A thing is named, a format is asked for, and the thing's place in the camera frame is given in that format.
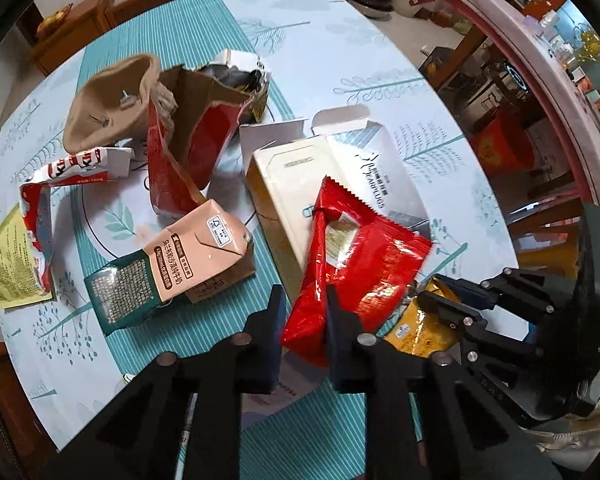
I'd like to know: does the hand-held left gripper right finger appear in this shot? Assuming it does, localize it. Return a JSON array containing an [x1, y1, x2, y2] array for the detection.
[[326, 284, 563, 480]]

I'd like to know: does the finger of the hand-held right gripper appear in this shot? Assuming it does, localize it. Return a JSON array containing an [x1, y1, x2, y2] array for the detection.
[[416, 290, 538, 366], [432, 266, 581, 331]]

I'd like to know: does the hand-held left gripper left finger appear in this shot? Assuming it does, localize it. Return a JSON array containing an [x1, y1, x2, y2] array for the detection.
[[40, 284, 288, 480]]

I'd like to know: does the yellow snack packet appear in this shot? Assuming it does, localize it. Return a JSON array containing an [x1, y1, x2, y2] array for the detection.
[[382, 276, 463, 358]]

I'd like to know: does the red snack packet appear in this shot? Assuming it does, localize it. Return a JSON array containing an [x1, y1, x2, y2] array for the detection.
[[280, 176, 433, 370]]

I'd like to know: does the cream cardboard box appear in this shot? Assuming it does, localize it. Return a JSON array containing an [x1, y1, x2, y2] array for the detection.
[[243, 136, 361, 306]]

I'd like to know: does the white silver printed box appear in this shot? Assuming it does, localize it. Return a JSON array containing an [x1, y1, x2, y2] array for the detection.
[[239, 105, 431, 236]]

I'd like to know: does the pale yellow printed packet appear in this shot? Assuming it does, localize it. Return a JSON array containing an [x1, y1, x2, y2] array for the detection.
[[0, 204, 57, 311]]

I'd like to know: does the person's right forearm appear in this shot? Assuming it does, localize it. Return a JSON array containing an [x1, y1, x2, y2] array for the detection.
[[520, 360, 600, 472]]

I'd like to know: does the white paper sheet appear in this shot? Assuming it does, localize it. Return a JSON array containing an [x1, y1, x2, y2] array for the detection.
[[239, 382, 303, 428]]

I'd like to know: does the pink green milk carton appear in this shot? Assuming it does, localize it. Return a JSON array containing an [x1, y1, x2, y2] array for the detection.
[[83, 199, 255, 337]]

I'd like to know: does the red orange bucket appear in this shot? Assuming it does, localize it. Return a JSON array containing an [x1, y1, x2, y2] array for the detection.
[[471, 109, 537, 177]]

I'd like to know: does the torn red cardboard box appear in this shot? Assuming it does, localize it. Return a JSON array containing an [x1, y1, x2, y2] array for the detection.
[[146, 66, 253, 217]]

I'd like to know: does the pink edged display counter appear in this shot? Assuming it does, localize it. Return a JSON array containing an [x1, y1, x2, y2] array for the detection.
[[442, 0, 600, 211]]

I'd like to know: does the white dark torn box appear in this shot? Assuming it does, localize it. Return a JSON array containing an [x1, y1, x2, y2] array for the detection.
[[194, 49, 272, 125]]

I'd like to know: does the red white snack wrapper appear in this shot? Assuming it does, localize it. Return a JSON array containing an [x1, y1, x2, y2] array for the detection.
[[19, 146, 133, 297]]

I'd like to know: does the brown paper bag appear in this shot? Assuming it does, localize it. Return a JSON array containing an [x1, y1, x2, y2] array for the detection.
[[62, 54, 162, 157]]

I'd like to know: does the wooden sideboard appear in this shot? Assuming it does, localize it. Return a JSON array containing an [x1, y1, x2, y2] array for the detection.
[[17, 0, 366, 77]]

